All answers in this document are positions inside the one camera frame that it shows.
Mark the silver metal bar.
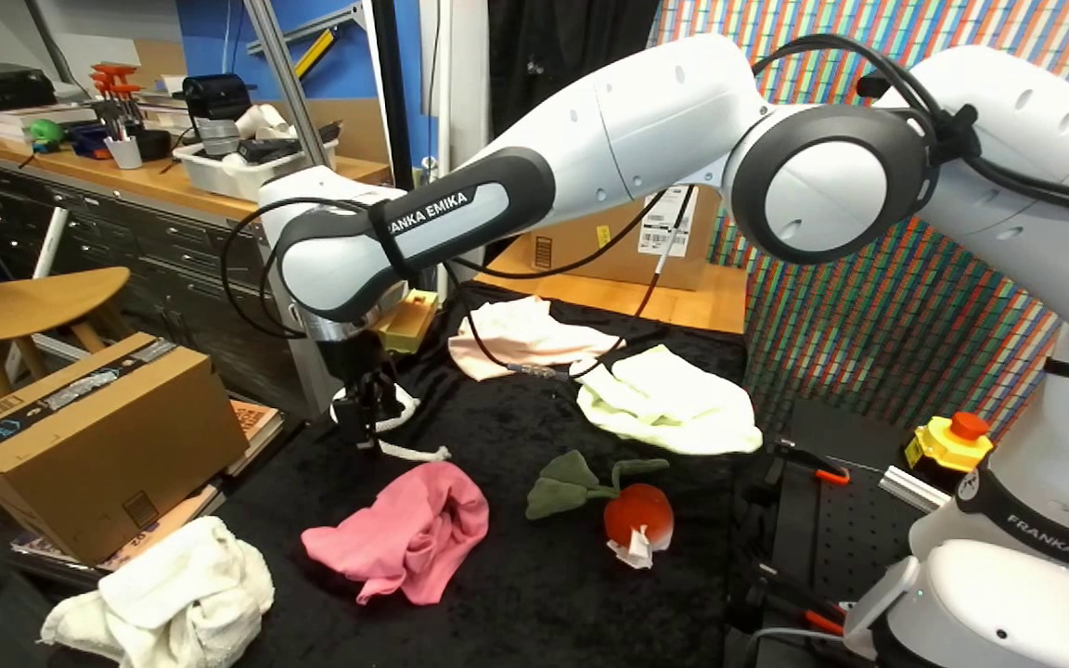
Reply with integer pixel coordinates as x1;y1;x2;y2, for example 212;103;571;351
876;461;960;520

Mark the wooden stool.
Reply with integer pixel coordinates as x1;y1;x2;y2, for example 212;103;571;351
0;263;138;402

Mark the wooden side table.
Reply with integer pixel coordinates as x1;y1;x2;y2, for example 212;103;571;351
471;251;753;342

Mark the white terry towel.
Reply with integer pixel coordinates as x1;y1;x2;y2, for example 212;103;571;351
35;517;278;668

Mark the white plastic bin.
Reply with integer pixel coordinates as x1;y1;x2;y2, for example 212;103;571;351
172;131;350;204

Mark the orange small object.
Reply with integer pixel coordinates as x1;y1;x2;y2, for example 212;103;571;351
89;58;146;103

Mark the cardboard box with black tape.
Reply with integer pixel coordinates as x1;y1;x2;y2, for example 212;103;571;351
0;331;251;566

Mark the red plush with green leaves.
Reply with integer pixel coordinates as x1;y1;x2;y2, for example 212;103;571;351
522;445;678;571

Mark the yellow red emergency stop button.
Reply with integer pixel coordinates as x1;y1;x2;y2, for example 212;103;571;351
900;408;998;478

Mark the black vertical pole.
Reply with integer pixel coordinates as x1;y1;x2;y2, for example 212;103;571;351
365;0;429;195

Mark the yellow wrist camera block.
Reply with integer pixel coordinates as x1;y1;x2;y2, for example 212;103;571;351
365;290;445;357

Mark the white cup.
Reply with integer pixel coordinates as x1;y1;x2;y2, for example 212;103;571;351
102;131;148;174

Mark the black small device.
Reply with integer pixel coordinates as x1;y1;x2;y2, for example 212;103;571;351
178;71;254;127

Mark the cardboard box with white label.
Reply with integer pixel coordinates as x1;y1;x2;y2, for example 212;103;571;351
483;180;728;291

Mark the green small object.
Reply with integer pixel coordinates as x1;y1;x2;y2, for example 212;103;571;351
23;115;69;154

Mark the white rope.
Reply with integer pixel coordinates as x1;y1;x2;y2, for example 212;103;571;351
326;377;452;467

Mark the pale peach cloth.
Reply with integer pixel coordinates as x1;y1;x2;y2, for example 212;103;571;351
445;291;622;385

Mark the light green towel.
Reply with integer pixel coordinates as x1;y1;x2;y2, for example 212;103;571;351
571;342;767;461

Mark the grey workbench with wooden top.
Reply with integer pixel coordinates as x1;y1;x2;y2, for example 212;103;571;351
0;123;409;421

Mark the orange handled clamp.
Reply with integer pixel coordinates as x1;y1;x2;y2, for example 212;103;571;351
753;578;850;640
767;439;859;492

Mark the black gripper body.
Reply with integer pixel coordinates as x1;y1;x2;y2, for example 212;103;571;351
314;333;409;403

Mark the black table cloth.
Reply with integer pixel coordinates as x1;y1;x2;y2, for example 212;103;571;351
216;278;807;668

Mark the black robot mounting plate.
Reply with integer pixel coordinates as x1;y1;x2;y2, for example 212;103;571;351
731;402;946;668

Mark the pink cloth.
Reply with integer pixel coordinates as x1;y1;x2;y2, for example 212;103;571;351
296;456;493;608

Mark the aluminium pole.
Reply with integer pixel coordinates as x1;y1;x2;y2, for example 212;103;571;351
241;0;352;213

